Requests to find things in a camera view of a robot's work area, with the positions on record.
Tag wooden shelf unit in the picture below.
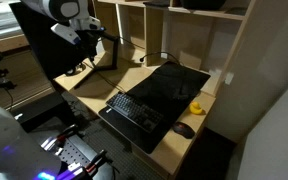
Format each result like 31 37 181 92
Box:
92 0 257 98

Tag white paper tag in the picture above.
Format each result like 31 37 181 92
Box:
224 72 235 86

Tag yellow rubber duck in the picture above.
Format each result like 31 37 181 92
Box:
189 101 205 116

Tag bed with grey mattress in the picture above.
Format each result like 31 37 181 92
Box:
0 0 30 56

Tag black gooseneck microphone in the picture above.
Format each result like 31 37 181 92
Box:
139 50 192 101

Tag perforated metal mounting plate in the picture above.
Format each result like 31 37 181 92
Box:
48 134 97 173

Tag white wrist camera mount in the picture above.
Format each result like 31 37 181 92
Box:
50 22 82 46

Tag black and red mouse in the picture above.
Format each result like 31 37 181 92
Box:
171 121 196 140

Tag dark grey mechanical keyboard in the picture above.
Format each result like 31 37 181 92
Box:
105 92 165 134

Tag black monitor cable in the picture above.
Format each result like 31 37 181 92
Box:
83 61 127 94

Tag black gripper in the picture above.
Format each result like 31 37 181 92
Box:
73 29 102 63

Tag black box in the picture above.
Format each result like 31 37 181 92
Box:
9 91 67 133

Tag black monitor stand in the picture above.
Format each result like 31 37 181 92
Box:
73 30 120 90

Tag flat black tray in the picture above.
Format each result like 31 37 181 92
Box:
143 0 171 8

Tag black desk mat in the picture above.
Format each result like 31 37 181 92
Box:
97 60 212 155

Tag black and red clamp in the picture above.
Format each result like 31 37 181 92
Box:
40 123 80 151
57 149 108 180

